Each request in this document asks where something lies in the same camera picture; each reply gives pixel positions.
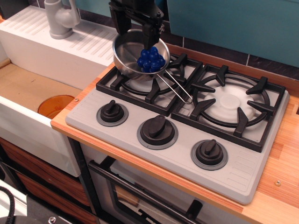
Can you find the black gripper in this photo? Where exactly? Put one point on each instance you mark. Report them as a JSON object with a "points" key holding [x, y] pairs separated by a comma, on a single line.
{"points": [[144, 12]]}

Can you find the stainless steel pan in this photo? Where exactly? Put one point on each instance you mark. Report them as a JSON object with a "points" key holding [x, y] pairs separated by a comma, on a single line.
{"points": [[127, 50]]}

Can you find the blue toy blueberry cluster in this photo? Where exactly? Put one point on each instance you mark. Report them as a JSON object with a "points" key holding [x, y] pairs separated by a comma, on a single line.
{"points": [[150, 60]]}

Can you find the black left stove knob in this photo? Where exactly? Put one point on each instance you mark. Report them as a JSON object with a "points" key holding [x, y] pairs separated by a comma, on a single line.
{"points": [[112, 114]]}

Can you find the black stove knob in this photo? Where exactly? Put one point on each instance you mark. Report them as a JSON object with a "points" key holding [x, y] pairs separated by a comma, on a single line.
{"points": [[209, 155], [112, 114], [157, 133]]}

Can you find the black middle stove knob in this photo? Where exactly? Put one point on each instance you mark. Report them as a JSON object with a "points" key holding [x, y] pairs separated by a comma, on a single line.
{"points": [[157, 133]]}

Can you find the grey toy stove top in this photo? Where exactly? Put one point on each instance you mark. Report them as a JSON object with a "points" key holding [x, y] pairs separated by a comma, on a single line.
{"points": [[238, 179]]}

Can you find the black right stove knob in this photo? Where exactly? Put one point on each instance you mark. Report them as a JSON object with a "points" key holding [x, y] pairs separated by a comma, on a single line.
{"points": [[209, 155]]}

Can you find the black left burner grate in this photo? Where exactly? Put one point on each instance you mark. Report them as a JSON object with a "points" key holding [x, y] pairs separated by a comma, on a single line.
{"points": [[162, 92]]}

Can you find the black burner grate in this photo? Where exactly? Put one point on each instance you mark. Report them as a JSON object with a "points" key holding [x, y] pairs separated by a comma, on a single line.
{"points": [[162, 92], [243, 110]]}

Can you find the grey toy faucet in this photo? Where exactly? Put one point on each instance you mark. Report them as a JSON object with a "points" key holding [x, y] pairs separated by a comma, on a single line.
{"points": [[61, 21]]}

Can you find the white toy sink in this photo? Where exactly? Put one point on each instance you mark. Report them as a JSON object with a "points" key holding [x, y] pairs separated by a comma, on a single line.
{"points": [[35, 67]]}

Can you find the orange plastic bowl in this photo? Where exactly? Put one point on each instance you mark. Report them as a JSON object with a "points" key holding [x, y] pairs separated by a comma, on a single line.
{"points": [[52, 106]]}

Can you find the black right burner grate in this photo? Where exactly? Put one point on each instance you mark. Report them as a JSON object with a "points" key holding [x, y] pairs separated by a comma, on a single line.
{"points": [[243, 110]]}

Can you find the wooden drawer cabinet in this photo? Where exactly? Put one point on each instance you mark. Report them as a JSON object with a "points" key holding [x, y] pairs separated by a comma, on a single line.
{"points": [[46, 183]]}

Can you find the oven door with handle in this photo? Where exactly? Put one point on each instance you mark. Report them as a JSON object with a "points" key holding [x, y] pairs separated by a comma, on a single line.
{"points": [[137, 198]]}

